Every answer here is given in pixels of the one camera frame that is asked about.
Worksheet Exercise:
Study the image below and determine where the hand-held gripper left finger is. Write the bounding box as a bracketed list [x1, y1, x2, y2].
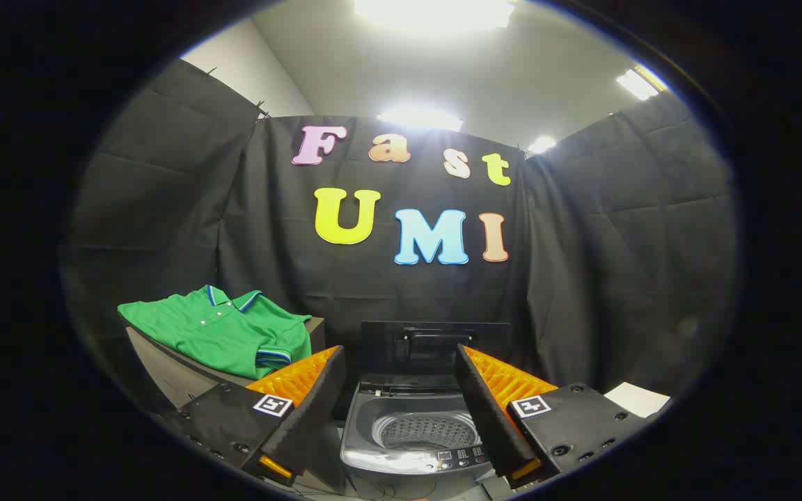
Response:
[161, 344, 347, 488]

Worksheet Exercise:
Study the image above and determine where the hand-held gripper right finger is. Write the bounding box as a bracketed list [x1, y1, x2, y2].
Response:
[455, 343, 652, 491]

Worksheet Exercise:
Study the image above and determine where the grey washing machine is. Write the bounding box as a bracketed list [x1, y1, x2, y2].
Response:
[340, 374, 506, 500]

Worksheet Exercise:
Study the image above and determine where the dark washing machine lid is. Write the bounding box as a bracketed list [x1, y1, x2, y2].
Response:
[361, 320, 513, 382]

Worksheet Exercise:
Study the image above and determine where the green polo shirt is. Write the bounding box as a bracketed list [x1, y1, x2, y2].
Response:
[117, 284, 313, 380]

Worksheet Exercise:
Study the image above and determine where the white paper sheet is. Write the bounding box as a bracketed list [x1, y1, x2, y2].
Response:
[603, 381, 672, 419]

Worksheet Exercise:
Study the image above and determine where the grey cabinet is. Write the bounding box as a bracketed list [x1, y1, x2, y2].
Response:
[123, 317, 327, 413]

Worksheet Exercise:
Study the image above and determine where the black backdrop cloth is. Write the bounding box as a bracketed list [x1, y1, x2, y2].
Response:
[60, 59, 739, 418]

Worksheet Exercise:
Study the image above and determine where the large ceiling light panel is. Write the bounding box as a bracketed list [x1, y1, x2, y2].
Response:
[354, 0, 517, 33]

